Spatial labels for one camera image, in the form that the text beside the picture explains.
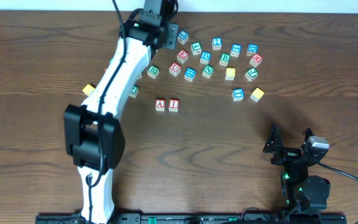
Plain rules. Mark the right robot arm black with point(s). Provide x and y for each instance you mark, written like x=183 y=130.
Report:
x=303 y=192

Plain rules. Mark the green N block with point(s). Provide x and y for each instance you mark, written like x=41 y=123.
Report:
x=208 y=71

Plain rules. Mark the blue D block middle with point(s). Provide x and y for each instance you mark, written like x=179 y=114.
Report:
x=205 y=57

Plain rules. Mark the blue T block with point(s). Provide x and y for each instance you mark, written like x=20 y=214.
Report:
x=238 y=94

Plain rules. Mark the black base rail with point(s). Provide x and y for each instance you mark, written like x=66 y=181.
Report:
x=250 y=215

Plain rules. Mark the yellow K block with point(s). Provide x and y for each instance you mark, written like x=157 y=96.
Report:
x=257 y=94

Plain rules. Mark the blue D block right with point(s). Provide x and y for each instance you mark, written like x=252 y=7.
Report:
x=252 y=50

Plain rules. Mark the red A block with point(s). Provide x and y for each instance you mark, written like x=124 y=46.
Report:
x=160 y=105

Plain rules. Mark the yellow block under gripper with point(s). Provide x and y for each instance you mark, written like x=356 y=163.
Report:
x=88 y=89

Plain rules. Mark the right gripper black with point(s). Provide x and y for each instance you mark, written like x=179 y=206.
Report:
x=287 y=152

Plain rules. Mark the red E block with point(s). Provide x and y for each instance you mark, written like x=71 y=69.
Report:
x=182 y=56

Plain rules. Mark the green B block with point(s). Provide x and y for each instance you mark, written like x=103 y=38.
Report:
x=224 y=59

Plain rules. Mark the red U block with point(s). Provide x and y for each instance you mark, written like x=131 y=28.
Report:
x=174 y=69

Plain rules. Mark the green R block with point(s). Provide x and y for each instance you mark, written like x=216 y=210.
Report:
x=153 y=71

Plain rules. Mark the blue question mark block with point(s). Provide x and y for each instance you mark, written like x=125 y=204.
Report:
x=217 y=43

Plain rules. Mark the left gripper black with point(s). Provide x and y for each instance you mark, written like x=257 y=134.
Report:
x=172 y=40

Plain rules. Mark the blue L block top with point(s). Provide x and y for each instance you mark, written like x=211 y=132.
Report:
x=183 y=37

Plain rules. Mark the red M block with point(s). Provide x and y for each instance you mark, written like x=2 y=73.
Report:
x=255 y=60

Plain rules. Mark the blue S block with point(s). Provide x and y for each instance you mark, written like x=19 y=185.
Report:
x=235 y=50

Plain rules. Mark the green Z block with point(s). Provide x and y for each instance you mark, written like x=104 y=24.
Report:
x=134 y=92

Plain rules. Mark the green 4 block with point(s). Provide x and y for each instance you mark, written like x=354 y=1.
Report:
x=196 y=48

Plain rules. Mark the blue H block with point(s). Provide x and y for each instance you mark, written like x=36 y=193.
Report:
x=190 y=74

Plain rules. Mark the red I block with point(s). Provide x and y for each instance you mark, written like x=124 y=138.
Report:
x=173 y=105

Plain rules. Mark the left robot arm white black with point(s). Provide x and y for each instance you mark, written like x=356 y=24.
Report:
x=93 y=133

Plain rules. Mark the blue d block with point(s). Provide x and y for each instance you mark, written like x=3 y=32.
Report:
x=252 y=50
x=205 y=57

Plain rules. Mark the green J block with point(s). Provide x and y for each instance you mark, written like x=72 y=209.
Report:
x=251 y=74

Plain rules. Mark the yellow C block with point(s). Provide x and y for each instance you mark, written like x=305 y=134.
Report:
x=230 y=74

